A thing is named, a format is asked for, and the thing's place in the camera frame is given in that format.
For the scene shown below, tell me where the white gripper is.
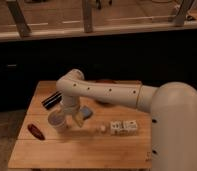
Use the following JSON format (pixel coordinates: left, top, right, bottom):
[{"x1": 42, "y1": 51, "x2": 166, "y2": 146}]
[{"x1": 60, "y1": 96, "x2": 84, "y2": 127}]

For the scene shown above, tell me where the white ceramic cup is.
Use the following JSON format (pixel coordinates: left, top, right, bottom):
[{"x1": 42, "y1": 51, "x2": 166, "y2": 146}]
[{"x1": 47, "y1": 110, "x2": 67, "y2": 133}]

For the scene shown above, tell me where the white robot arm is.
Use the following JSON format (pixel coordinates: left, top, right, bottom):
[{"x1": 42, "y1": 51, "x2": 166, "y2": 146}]
[{"x1": 56, "y1": 69, "x2": 197, "y2": 171}]

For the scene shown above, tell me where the blue sponge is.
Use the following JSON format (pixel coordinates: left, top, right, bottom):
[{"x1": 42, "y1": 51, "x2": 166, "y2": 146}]
[{"x1": 80, "y1": 106, "x2": 93, "y2": 120}]

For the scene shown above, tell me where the black rectangular object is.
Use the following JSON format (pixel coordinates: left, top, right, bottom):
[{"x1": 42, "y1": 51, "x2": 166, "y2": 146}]
[{"x1": 42, "y1": 92, "x2": 62, "y2": 109}]

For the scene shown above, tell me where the white patterned box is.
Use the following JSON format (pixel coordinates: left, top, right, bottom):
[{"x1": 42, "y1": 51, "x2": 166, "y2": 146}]
[{"x1": 110, "y1": 120, "x2": 138, "y2": 135}]

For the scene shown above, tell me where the dark red oblong object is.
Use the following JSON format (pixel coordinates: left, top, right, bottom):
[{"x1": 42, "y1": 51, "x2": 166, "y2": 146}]
[{"x1": 27, "y1": 124, "x2": 45, "y2": 140}]

